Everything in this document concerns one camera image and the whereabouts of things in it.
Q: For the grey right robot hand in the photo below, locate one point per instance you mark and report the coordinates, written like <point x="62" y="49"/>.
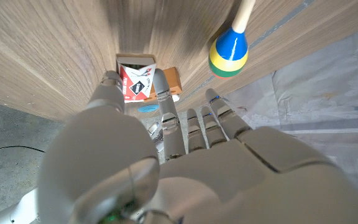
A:
<point x="155" y="137"/>

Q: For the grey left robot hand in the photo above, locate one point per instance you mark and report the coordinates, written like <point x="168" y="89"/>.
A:
<point x="228" y="174"/>

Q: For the orange wooden block with holes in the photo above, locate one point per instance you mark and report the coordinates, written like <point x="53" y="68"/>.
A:
<point x="172" y="81"/>

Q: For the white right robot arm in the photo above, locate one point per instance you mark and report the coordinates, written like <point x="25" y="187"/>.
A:
<point x="14" y="211"/>

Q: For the colourful striped wooden maraca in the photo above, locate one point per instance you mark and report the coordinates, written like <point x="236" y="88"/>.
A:
<point x="228" y="53"/>

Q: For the blue round disc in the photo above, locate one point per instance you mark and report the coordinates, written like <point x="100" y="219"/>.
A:
<point x="148" y="108"/>

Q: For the white earbud case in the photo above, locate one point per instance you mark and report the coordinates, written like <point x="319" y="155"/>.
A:
<point x="176" y="98"/>

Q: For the printed window backdrop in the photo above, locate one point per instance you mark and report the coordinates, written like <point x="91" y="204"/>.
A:
<point x="322" y="93"/>

